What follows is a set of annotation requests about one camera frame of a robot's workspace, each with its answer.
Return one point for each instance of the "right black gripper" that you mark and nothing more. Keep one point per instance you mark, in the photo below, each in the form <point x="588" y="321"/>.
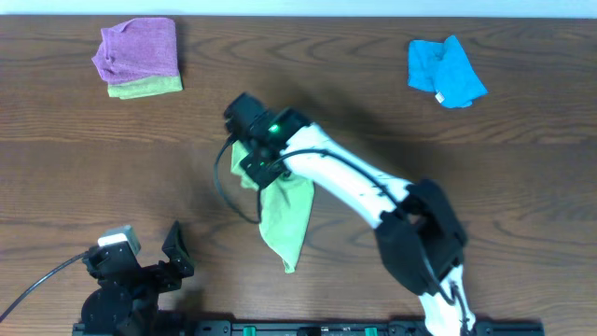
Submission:
<point x="259" y="178"/>

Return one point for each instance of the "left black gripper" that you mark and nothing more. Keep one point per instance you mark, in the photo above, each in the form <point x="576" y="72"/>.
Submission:
<point x="152" y="272"/>

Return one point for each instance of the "green microfiber cloth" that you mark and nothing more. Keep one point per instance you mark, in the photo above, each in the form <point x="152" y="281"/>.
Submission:
<point x="286" y="206"/>

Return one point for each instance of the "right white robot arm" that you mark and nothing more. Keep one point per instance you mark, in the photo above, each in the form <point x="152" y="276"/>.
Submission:
<point x="420" y="240"/>

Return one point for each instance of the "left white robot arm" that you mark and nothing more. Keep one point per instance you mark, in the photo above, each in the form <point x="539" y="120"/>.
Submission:
<point x="126" y="302"/>

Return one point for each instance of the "light green folded cloth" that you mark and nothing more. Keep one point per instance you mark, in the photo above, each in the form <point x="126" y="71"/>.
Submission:
<point x="149" y="86"/>

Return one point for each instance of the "purple folded cloth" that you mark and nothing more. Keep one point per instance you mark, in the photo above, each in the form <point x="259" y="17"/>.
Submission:
<point x="136" y="49"/>

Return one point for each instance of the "blue crumpled cloth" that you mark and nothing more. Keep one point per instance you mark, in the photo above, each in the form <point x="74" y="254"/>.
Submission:
<point x="443" y="68"/>

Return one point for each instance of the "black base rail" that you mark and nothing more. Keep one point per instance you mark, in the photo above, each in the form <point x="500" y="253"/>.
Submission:
<point x="393" y="328"/>

